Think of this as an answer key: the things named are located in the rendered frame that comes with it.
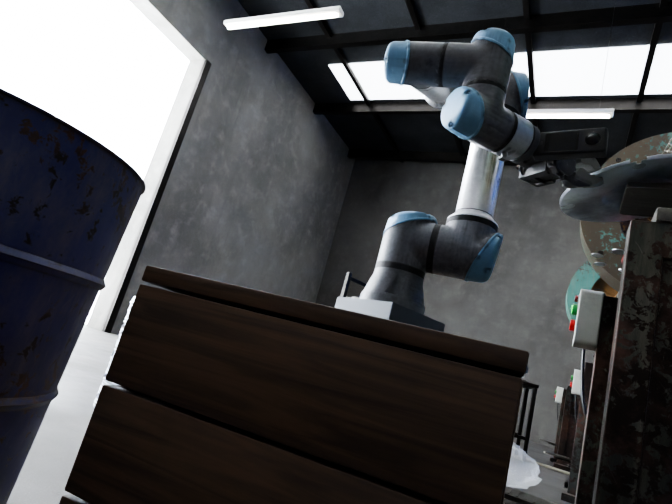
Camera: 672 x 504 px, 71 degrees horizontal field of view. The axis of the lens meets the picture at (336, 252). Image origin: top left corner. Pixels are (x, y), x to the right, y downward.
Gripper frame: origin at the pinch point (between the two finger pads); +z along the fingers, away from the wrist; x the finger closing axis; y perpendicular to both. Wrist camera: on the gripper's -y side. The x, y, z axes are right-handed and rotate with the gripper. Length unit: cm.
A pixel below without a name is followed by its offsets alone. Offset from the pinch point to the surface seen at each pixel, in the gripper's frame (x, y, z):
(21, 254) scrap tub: 40, 5, -86
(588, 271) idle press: -62, 190, 253
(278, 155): -224, 604, 92
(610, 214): 0.1, 9.6, 17.1
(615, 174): -0.5, -2.0, 0.9
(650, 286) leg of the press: 24.3, -16.2, -9.3
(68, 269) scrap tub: 40, 9, -81
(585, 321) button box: 23.3, 17.7, 23.6
